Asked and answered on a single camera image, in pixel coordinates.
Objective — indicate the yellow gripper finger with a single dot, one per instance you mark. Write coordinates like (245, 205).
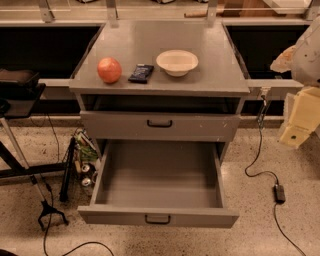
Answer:
(301, 116)

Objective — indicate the red orange apple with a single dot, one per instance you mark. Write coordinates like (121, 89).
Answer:
(109, 70)

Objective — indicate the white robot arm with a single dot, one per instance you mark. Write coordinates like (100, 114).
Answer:
(303, 61)

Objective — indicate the grey drawer cabinet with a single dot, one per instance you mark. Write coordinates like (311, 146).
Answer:
(216, 86)

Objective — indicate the open grey lower drawer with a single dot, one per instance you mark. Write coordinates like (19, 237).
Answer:
(159, 183)

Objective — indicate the closed grey upper drawer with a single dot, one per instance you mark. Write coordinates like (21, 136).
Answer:
(159, 126)

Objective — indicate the white bowl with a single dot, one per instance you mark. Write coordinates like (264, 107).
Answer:
(177, 63)

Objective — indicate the dark blue snack bag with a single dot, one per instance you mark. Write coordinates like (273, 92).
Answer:
(141, 73)

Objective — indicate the green snack bags pile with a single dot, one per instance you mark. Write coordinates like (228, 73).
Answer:
(85, 147)

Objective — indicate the soda can upper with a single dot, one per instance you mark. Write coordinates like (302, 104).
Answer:
(86, 168)

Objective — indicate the soda can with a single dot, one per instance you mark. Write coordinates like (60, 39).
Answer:
(86, 168)
(86, 182)

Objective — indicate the soda can lower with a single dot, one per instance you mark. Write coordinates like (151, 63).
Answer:
(86, 182)

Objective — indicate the black tray on stand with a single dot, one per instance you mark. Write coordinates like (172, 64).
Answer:
(20, 90)

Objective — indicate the black tripod stand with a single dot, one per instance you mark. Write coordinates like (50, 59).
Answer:
(30, 171)

